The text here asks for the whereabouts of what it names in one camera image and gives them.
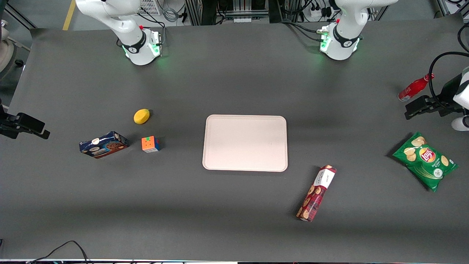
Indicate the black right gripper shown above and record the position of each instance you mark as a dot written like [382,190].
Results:
[8,124]

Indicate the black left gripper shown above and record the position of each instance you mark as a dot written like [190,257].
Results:
[447,96]

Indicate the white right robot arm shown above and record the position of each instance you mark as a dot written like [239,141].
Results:
[140,52]

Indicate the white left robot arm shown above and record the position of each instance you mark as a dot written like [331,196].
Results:
[340,47]

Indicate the blue cookie box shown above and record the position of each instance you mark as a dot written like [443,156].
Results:
[103,145]

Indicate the red cookie box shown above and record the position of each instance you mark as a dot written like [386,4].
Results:
[315,196]

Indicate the pale pink rectangular tray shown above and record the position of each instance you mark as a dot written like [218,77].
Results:
[244,143]

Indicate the red soda bottle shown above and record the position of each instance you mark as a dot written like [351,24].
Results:
[412,90]

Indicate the green chips bag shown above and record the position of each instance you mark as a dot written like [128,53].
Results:
[425,161]

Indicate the beige rounded floor object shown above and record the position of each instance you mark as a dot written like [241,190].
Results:
[5,55]

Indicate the yellow lemon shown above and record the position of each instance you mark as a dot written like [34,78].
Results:
[141,116]

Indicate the colourful puzzle cube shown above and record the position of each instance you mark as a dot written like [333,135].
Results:
[150,144]

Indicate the white power strip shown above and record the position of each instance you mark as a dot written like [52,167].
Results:
[317,14]

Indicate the dark grey table mat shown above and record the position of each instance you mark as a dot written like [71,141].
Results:
[234,84]

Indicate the aluminium equipment rack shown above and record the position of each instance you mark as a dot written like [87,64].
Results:
[194,11]

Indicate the aluminium frame post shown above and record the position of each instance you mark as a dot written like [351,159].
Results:
[445,6]

